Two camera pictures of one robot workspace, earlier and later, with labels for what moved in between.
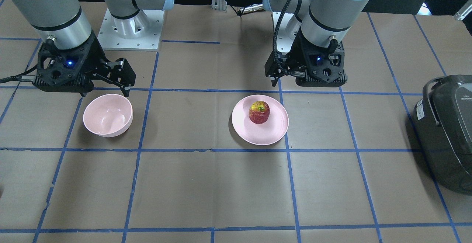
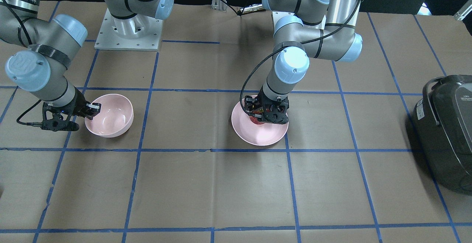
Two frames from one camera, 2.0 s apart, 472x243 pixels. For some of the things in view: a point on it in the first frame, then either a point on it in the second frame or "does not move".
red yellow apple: (259, 112) does not move
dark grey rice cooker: (443, 119) does not move
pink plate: (268, 132) does not move
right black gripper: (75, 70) → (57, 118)
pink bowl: (108, 115) does not move
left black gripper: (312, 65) → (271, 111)
